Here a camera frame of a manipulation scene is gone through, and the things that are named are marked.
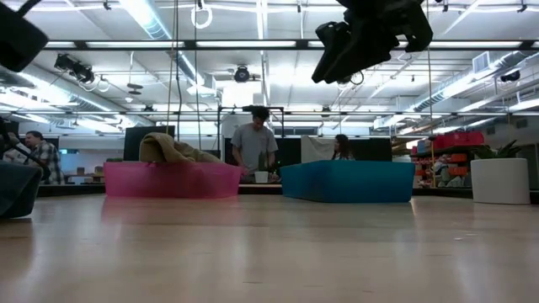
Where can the white pot with green plant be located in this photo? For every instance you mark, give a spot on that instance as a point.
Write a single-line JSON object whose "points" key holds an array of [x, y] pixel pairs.
{"points": [[499, 181]]}

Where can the black overhead beam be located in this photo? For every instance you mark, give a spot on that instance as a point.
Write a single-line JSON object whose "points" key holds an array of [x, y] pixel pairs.
{"points": [[189, 44]]}

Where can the round black ceiling camera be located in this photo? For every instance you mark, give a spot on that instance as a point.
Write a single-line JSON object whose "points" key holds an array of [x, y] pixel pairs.
{"points": [[242, 74]]}

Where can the blue plastic bin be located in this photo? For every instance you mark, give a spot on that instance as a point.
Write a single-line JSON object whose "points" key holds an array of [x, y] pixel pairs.
{"points": [[345, 181]]}

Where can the red plastic bin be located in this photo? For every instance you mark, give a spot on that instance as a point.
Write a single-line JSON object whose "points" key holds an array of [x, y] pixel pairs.
{"points": [[168, 181]]}

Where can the silver ceiling duct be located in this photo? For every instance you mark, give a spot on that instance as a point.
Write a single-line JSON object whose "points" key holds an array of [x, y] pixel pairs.
{"points": [[147, 21]]}

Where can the person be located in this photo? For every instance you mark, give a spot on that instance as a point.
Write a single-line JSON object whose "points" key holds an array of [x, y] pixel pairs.
{"points": [[252, 143], [343, 147], [46, 157]]}

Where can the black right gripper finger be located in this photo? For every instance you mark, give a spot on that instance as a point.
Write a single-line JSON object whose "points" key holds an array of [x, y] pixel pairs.
{"points": [[353, 61], [330, 46]]}

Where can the dark blue cap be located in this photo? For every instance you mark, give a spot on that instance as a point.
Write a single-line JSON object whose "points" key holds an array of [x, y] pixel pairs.
{"points": [[17, 189]]}

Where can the shelf with red bins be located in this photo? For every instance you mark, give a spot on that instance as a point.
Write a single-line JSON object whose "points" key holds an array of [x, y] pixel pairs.
{"points": [[450, 160]]}

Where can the black screen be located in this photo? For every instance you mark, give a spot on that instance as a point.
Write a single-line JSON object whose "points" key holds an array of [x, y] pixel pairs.
{"points": [[135, 143]]}

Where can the small white pot with cactus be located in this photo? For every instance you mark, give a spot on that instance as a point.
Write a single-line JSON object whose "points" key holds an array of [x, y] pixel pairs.
{"points": [[261, 177]]}

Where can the black ceiling device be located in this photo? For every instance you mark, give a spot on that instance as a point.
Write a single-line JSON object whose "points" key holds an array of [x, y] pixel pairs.
{"points": [[76, 69]]}

